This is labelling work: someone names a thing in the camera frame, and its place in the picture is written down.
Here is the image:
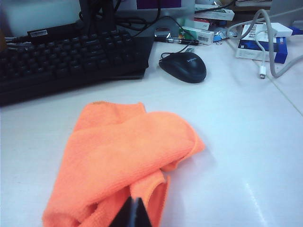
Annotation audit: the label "black monitor stand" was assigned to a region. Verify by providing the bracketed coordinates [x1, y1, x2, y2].
[79, 0, 119, 32]

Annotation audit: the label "flat white box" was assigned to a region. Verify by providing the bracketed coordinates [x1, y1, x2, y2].
[269, 22, 294, 38]

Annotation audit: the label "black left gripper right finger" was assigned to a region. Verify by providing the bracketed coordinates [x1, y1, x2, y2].
[134, 197, 153, 227]

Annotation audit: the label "purple and white box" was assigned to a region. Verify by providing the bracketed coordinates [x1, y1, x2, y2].
[136, 0, 196, 17]

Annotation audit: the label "black computer keyboard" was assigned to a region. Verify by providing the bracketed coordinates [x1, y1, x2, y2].
[0, 29, 155, 107]

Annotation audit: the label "bright blue box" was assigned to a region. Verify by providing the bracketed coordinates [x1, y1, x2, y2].
[274, 36, 289, 64]

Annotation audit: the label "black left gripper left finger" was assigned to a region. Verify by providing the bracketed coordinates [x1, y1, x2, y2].
[110, 196, 135, 227]

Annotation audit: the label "white box red stripe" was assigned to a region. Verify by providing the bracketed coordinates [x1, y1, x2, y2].
[193, 17, 212, 31]

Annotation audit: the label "black computer mouse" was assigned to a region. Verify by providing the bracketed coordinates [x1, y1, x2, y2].
[158, 52, 207, 84]

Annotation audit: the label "thick grey cable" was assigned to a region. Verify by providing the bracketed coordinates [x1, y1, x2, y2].
[226, 9, 303, 79]

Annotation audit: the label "green white barcode box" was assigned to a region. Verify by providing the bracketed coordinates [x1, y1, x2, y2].
[178, 25, 214, 46]

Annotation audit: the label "black power adapter brick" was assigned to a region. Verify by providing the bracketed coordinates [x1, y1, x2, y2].
[27, 22, 80, 44]

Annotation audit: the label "white cable with plug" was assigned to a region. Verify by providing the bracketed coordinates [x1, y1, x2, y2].
[255, 30, 279, 80]

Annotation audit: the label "black pen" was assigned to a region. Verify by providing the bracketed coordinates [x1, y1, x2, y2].
[154, 34, 202, 47]

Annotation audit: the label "long white green box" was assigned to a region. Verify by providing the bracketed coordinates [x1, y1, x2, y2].
[194, 8, 235, 21]

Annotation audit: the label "dark blue white box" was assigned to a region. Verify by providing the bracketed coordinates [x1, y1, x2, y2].
[234, 22, 278, 63]

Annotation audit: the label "orange microfibre rag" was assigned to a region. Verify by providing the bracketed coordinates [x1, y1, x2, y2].
[42, 101, 206, 227]

